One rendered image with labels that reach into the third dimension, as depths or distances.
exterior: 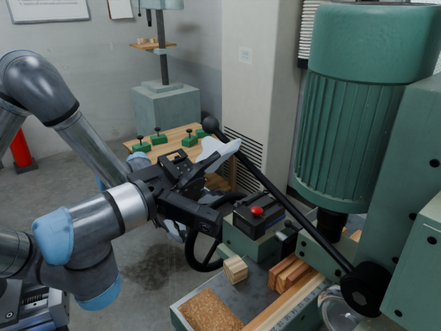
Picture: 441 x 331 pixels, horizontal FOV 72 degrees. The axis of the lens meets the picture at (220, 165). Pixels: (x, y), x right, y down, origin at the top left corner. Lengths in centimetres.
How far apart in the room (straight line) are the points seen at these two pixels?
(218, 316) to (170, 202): 27
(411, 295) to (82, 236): 41
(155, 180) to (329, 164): 29
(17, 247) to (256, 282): 48
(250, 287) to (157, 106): 214
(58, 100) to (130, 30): 281
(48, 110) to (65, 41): 260
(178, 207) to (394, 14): 39
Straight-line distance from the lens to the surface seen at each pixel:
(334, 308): 59
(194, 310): 69
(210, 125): 59
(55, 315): 101
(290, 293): 70
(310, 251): 70
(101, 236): 49
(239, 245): 82
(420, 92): 45
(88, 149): 84
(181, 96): 279
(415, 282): 40
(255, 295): 74
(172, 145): 221
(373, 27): 45
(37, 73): 80
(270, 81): 201
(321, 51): 48
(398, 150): 47
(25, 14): 329
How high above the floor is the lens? 149
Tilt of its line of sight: 30 degrees down
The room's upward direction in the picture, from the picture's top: straight up
